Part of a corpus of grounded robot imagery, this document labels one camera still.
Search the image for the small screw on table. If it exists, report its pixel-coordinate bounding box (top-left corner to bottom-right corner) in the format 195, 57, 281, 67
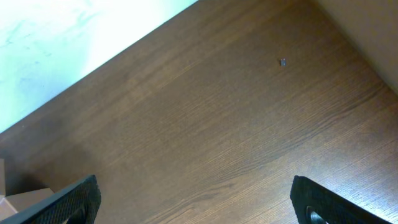
280, 58, 287, 67

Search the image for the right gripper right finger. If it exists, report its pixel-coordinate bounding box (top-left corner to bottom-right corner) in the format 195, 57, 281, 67
290, 175, 387, 224

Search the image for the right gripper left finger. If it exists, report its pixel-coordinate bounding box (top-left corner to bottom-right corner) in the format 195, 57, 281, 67
1, 175, 101, 224

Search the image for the brown cardboard box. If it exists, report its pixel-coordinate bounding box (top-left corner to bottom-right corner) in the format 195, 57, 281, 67
1, 159, 54, 221

